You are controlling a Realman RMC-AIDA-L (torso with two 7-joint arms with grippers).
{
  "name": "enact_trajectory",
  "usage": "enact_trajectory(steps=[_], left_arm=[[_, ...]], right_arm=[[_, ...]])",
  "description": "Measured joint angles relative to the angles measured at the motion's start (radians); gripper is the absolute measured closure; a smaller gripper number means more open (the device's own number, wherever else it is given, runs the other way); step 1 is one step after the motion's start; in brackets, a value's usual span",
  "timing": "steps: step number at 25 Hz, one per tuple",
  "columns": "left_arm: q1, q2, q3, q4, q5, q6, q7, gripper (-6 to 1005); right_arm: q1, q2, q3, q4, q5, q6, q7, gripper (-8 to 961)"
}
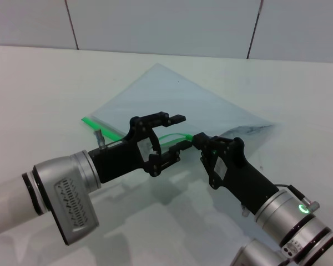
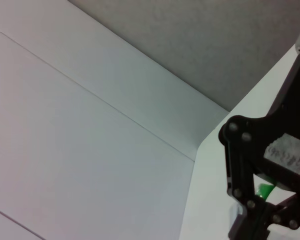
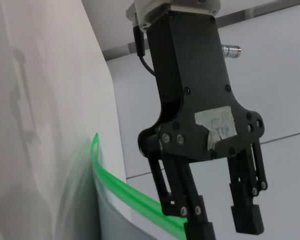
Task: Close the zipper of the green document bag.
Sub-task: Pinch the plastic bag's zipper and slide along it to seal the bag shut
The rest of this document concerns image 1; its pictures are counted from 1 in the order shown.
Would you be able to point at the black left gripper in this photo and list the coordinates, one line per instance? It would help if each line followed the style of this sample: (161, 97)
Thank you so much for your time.
(122, 158)

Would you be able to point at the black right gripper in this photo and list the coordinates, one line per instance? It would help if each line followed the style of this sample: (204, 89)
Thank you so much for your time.
(244, 180)

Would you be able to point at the green zipper slider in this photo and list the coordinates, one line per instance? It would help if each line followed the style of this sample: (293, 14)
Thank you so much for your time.
(188, 136)

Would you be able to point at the transparent document bag green zip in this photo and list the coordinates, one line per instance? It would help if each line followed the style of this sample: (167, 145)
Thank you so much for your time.
(169, 97)

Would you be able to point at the silver metal connector plug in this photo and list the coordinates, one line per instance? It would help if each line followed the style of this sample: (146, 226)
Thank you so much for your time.
(100, 138)

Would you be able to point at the small clear connector stub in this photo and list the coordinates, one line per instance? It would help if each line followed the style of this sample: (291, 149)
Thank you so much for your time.
(244, 212)

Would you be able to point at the silver vented wrist camera housing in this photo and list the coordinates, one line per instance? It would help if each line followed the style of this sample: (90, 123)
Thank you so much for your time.
(75, 207)

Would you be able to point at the small silver wrist camera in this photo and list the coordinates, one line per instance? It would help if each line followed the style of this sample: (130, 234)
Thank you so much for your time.
(292, 247)

